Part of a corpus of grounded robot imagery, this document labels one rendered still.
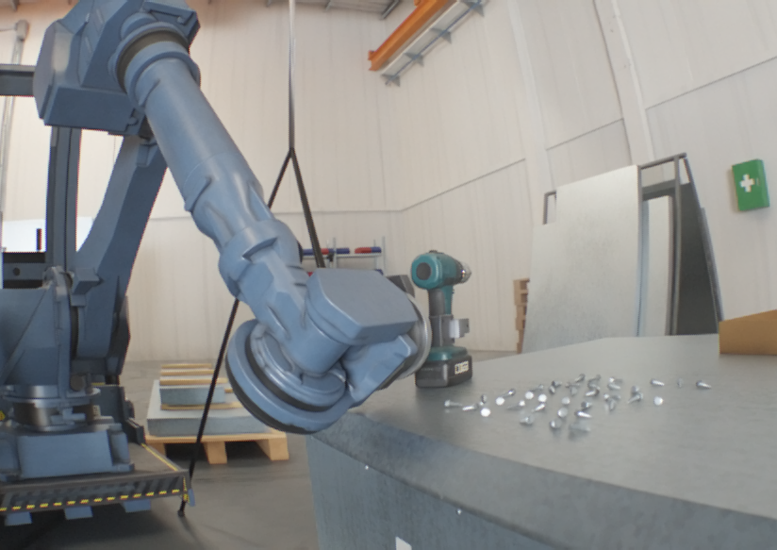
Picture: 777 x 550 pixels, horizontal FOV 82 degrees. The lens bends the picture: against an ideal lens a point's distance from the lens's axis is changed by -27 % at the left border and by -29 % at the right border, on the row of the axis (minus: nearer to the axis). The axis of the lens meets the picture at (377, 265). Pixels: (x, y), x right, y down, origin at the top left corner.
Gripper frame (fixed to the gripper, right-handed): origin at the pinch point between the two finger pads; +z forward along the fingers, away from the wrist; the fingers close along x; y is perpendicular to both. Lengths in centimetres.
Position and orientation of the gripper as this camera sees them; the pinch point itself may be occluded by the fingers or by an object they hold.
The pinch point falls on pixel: (440, 327)
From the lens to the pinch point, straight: 107.2
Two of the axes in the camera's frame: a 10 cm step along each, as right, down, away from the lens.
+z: 5.3, 0.3, 8.5
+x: 8.5, -1.0, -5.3
